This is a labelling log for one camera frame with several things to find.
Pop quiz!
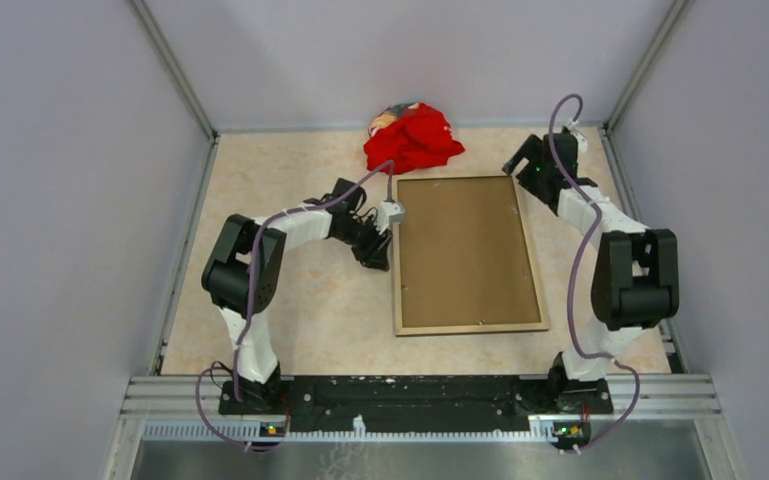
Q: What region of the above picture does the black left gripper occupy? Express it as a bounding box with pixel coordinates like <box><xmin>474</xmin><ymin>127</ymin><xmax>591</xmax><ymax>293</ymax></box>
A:
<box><xmin>335</xmin><ymin>214</ymin><xmax>393</xmax><ymax>272</ymax></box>

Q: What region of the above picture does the light wooden picture frame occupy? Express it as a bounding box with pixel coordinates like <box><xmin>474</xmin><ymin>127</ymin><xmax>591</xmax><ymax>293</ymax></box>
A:
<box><xmin>390</xmin><ymin>173</ymin><xmax>551</xmax><ymax>338</ymax></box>

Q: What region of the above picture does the brown backing board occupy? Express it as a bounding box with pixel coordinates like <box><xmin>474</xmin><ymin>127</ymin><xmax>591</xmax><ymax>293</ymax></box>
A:
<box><xmin>397</xmin><ymin>176</ymin><xmax>543</xmax><ymax>329</ymax></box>

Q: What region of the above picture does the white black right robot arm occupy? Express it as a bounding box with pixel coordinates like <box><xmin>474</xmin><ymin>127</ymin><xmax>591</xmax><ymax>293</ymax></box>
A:
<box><xmin>502</xmin><ymin>129</ymin><xmax>680</xmax><ymax>412</ymax></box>

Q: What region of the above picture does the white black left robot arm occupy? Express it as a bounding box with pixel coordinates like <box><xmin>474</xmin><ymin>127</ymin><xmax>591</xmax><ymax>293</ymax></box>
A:
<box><xmin>201</xmin><ymin>178</ymin><xmax>406</xmax><ymax>414</ymax></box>

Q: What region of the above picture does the crumpled red cloth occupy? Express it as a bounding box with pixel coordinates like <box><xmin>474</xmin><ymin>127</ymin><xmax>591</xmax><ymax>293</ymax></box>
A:
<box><xmin>363</xmin><ymin>102</ymin><xmax>465</xmax><ymax>175</ymax></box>

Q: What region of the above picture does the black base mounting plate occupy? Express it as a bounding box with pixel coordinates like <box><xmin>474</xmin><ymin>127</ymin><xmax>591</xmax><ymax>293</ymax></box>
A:
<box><xmin>218</xmin><ymin>374</ymin><xmax>614</xmax><ymax>434</ymax></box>

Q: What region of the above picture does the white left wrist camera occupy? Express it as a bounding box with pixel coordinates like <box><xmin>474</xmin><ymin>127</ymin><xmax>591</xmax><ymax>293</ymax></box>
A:
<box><xmin>375</xmin><ymin>201</ymin><xmax>406</xmax><ymax>233</ymax></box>

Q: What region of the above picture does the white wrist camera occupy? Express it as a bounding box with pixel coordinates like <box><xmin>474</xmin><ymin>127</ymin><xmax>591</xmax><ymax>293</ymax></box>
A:
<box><xmin>375</xmin><ymin>201</ymin><xmax>406</xmax><ymax>233</ymax></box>
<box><xmin>563</xmin><ymin>119</ymin><xmax>589</xmax><ymax>154</ymax></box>

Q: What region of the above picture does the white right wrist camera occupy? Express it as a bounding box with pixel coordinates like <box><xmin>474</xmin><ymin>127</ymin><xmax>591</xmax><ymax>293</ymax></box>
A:
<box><xmin>563</xmin><ymin>119</ymin><xmax>589</xmax><ymax>154</ymax></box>

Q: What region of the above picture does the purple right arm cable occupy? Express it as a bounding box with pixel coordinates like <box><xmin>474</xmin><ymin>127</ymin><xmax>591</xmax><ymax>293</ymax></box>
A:
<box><xmin>548</xmin><ymin>93</ymin><xmax>642</xmax><ymax>455</ymax></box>

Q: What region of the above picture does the aluminium front rail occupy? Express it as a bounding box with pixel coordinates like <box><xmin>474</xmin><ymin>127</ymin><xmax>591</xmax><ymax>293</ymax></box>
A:
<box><xmin>120</xmin><ymin>374</ymin><xmax>722</xmax><ymax>444</ymax></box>

